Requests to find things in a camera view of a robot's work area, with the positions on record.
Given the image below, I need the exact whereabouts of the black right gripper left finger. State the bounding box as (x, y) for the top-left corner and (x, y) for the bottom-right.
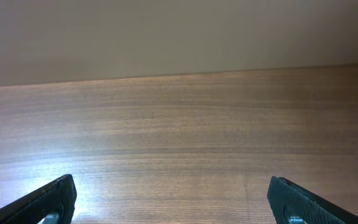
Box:
(0, 174), (77, 224)

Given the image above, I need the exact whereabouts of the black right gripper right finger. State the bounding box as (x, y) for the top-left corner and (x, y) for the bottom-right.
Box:
(267, 176), (358, 224)

